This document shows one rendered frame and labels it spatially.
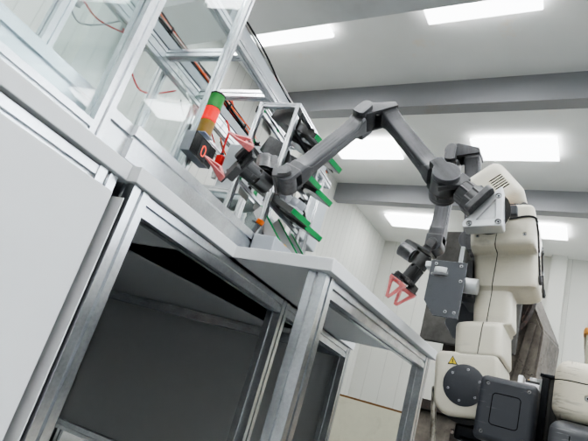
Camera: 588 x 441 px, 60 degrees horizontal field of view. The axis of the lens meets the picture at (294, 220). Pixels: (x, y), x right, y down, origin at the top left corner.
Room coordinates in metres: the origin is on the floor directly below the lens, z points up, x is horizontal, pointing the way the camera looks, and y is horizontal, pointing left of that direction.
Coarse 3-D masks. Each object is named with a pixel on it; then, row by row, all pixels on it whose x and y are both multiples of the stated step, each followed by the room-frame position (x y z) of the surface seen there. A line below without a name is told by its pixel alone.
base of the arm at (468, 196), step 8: (464, 184) 1.24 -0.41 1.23; (472, 184) 1.24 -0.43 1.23; (456, 192) 1.26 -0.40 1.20; (464, 192) 1.24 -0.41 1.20; (472, 192) 1.22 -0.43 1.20; (480, 192) 1.19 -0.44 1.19; (488, 192) 1.19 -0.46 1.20; (456, 200) 1.28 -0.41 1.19; (464, 200) 1.24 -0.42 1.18; (472, 200) 1.20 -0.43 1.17; (480, 200) 1.20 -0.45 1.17; (464, 208) 1.25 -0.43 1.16; (472, 208) 1.21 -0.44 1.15
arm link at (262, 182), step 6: (264, 168) 1.41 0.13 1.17; (264, 174) 1.38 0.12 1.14; (270, 174) 1.43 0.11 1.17; (258, 180) 1.38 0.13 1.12; (264, 180) 1.39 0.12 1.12; (270, 180) 1.40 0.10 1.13; (258, 186) 1.40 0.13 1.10; (264, 186) 1.40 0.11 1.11; (270, 186) 1.40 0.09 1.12; (264, 192) 1.42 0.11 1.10
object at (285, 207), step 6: (252, 186) 1.91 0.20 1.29; (258, 192) 1.95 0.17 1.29; (264, 198) 1.99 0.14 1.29; (276, 198) 1.82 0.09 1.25; (276, 204) 1.82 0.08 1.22; (282, 204) 1.80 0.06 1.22; (288, 204) 1.79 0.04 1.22; (282, 210) 1.95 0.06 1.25; (288, 210) 1.78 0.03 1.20; (294, 210) 1.78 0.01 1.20; (294, 216) 1.80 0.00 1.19; (300, 216) 1.82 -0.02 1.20; (300, 222) 1.87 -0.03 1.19; (306, 222) 1.86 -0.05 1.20
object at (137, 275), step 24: (168, 192) 0.91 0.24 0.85; (192, 216) 1.00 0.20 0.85; (144, 240) 1.28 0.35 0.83; (216, 240) 1.09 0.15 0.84; (144, 264) 1.65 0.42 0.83; (192, 264) 1.41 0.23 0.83; (120, 288) 2.56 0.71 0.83; (144, 288) 2.26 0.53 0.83; (168, 288) 2.03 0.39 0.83; (192, 288) 1.84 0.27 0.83; (216, 288) 1.68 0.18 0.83; (216, 312) 2.34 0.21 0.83; (240, 312) 2.10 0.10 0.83; (264, 312) 1.89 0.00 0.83
